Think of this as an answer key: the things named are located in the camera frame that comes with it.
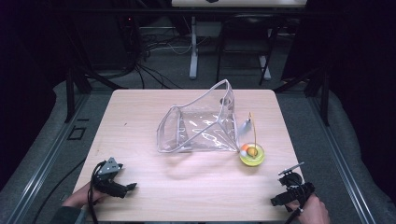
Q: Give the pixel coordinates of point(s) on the black chair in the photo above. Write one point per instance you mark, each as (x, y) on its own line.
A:
(249, 34)

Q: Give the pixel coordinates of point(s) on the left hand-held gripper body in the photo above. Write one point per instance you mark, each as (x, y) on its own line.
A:
(107, 177)

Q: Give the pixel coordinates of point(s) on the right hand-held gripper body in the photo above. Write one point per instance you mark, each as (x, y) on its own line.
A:
(295, 186)

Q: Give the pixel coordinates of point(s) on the person's left hand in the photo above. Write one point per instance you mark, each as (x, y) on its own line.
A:
(81, 196)

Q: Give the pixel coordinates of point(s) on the black metal stand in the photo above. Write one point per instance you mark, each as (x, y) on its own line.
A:
(323, 93)
(71, 93)

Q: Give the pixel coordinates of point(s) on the yellow feather wand toy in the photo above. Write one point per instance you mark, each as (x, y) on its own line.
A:
(252, 157)

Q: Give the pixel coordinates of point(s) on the grey floor rail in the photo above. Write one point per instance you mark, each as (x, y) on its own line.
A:
(46, 161)
(342, 161)

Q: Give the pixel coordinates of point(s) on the white desk leg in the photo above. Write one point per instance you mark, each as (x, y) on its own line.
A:
(265, 67)
(193, 49)

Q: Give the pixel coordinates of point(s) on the black computer tower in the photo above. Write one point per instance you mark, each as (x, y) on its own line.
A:
(129, 40)

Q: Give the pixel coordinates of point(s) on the clear plastic bag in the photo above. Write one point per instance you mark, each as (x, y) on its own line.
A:
(202, 124)

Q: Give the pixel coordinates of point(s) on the orange white ball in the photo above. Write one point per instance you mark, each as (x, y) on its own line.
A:
(244, 149)

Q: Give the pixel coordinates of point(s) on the person's right hand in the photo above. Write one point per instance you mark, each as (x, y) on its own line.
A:
(313, 211)

